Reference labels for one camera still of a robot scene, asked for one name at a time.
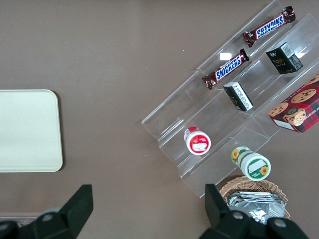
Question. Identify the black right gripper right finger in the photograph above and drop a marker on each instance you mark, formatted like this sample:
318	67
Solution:
224	224

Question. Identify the cream plastic serving tray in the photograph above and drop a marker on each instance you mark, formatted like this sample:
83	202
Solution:
27	129

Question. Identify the Snickers chocolate bar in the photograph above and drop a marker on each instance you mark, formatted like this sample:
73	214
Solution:
270	26
228	67

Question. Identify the stacked aluminium foil containers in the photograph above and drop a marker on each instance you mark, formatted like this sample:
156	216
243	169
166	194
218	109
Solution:
259	206

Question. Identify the red tartan cookie box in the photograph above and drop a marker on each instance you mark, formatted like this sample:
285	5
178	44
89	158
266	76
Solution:
299	107

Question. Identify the green lidded sunflower cup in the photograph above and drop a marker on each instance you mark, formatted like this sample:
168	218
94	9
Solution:
254	165

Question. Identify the small black carton box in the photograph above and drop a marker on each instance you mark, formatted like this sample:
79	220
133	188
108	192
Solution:
284	59
238	95

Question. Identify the light wicker basket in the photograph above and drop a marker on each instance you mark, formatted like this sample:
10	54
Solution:
249	185

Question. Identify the clear acrylic stepped shelf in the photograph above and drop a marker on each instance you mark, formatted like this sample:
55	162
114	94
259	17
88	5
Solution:
172	119

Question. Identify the red lidded yogurt cup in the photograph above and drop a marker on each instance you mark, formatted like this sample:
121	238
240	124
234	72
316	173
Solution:
198	143

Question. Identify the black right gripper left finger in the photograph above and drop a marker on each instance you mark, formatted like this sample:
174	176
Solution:
69	214

